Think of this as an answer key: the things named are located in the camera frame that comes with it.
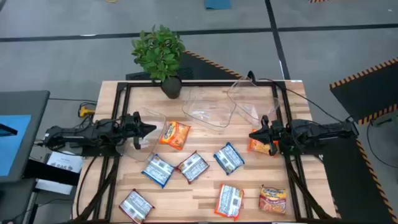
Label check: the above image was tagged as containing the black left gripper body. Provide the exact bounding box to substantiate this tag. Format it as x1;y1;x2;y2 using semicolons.
123;111;142;151

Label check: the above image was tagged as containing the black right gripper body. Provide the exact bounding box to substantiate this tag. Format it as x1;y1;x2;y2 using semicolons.
262;115;282;156

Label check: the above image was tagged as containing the orange Maruchan noodle pack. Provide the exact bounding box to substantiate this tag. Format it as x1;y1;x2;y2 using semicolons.
213;183;245;222
247;129;279;156
159;120;192;151

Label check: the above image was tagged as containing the blue Maruchan noodle pack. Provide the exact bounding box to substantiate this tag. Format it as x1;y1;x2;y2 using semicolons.
141;154;175;189
213;142;246;175

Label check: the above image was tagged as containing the red Maruchan noodle pack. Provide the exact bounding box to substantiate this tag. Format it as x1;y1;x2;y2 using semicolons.
118;188;155;224
258;185;287;215
175;151;210;184

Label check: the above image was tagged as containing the clear plastic bin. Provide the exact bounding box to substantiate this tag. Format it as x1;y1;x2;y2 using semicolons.
119;107;167;162
226;76;280;127
182;85;237;129

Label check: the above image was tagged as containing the black plant pot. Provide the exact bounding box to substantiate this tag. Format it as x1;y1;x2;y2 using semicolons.
160;76;183;100

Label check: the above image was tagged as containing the green leafy plant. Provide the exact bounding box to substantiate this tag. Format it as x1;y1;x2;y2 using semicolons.
131;24;187;83

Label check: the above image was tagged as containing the white paper sheet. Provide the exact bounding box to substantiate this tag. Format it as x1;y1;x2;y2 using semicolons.
46;151;84;174

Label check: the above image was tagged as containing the black hazard-striped floor mat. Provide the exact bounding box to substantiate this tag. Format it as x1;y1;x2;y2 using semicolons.
126;50;243;81
329;57;398;125
317;136;398;224

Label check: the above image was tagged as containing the grey desk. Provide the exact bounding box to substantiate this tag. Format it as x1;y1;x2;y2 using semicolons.
0;90;50;184

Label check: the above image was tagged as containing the blue floor mat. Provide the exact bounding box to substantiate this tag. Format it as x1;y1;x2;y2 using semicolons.
204;0;232;10

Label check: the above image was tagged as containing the black metal table frame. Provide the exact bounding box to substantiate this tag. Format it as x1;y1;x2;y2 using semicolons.
73;80;340;224

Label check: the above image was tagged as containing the yellow cable connector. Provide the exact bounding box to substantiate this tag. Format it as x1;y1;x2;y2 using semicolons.
78;105;96;118

